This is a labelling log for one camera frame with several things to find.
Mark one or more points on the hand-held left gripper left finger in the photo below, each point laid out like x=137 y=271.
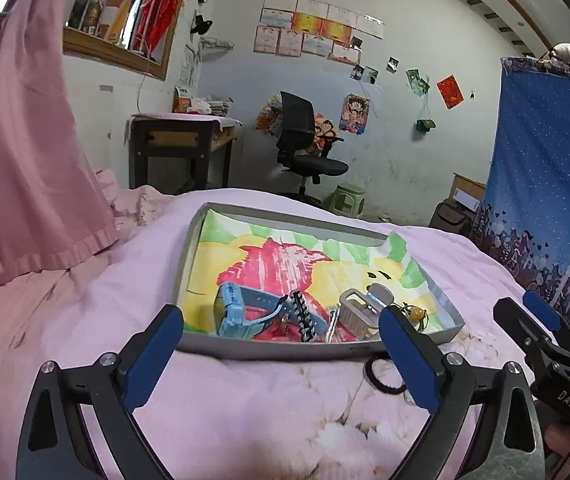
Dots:
x=152 y=355

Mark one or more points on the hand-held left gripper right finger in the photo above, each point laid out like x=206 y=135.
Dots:
x=410 y=360

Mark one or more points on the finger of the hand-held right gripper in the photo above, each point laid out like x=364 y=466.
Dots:
x=517 y=322
x=542 y=310

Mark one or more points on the beige hair claw clip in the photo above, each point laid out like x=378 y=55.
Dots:
x=357 y=315

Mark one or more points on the blue wrist watch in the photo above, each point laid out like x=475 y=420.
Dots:
x=232 y=310

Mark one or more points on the grey shallow box tray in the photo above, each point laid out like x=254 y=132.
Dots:
x=290 y=352

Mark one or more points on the person's right hand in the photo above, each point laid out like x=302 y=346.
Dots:
x=562 y=447

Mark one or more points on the brown bag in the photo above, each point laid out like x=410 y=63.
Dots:
x=450 y=219

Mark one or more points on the pink floral blanket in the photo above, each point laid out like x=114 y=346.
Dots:
x=265 y=410

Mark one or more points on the blue dotted cloth wardrobe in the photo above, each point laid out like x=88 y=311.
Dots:
x=540 y=170

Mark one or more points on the green plastic stool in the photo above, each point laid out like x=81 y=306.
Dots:
x=345 y=200

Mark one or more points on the black wooden desk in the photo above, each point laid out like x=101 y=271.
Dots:
x=175 y=140

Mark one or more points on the green hanging pouch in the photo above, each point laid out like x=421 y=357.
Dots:
x=426 y=125

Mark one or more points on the pink curtain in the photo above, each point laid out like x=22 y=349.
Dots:
x=25 y=160

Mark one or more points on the orange box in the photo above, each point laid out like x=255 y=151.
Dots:
x=182 y=102

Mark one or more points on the stack of books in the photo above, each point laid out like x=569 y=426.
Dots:
x=212 y=106

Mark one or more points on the black office chair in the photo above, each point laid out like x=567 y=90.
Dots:
x=297 y=120

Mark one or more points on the wooden framed barred window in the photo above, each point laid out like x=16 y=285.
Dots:
x=115 y=55

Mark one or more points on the yellow cardboard box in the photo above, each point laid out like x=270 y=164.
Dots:
x=116 y=17

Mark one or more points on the red hanging decoration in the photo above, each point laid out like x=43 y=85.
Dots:
x=157 y=10

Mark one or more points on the red wall card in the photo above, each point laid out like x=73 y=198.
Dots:
x=450 y=91

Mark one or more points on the orange cartoon wall poster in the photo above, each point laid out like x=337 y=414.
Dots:
x=324 y=130

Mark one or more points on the green wall photo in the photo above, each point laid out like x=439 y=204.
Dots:
x=417 y=82

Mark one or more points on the small wall photo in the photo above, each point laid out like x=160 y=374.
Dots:
x=358 y=72
x=356 y=42
x=392 y=64
x=371 y=75

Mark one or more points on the white wall papers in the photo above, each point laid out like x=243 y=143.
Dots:
x=189 y=65

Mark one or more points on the group of wall certificates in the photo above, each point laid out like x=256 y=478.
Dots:
x=310 y=27

